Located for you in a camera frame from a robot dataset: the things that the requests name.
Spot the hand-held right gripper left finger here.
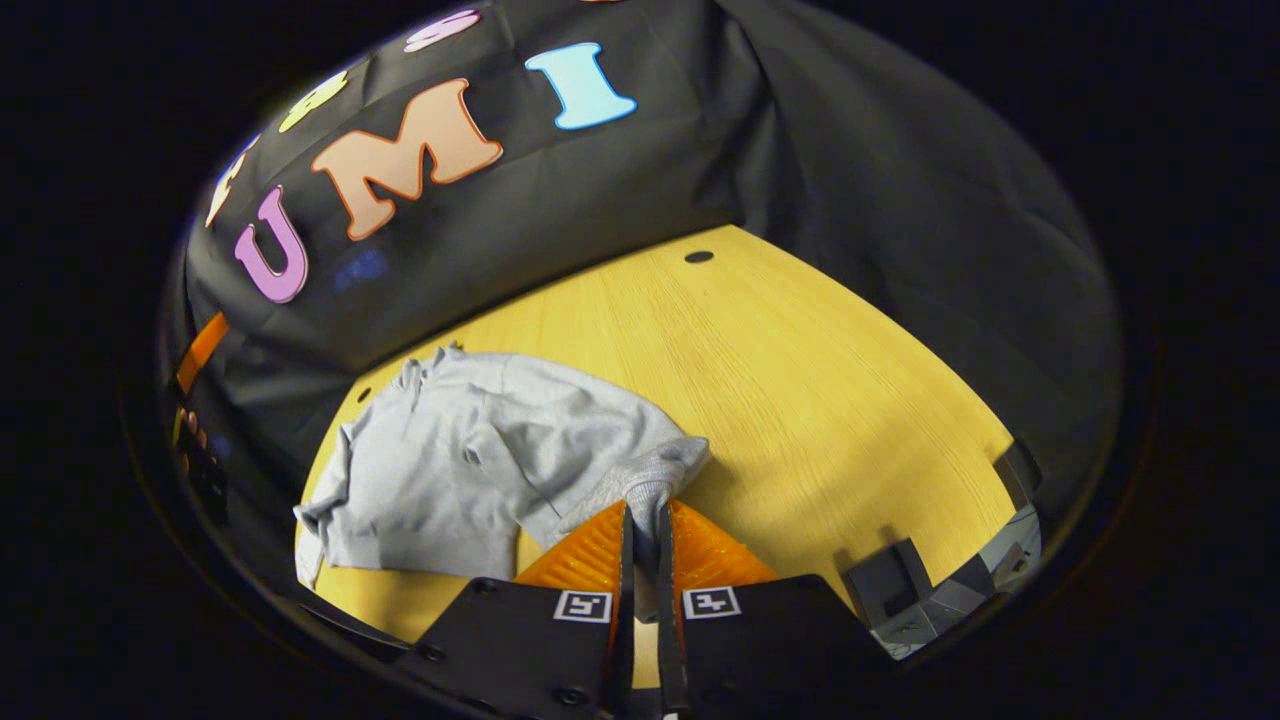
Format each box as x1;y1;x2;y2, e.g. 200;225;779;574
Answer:
395;500;638;720

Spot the black backdrop cloth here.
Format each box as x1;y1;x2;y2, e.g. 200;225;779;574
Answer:
160;0;1126;601

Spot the dark grey block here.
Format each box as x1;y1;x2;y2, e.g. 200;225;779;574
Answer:
845;538;937;623
993;440;1044;512

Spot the grey sweatshirt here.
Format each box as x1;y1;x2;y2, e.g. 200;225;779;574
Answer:
293;343;711;621

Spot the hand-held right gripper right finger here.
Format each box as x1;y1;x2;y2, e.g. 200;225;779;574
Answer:
657;500;897;720

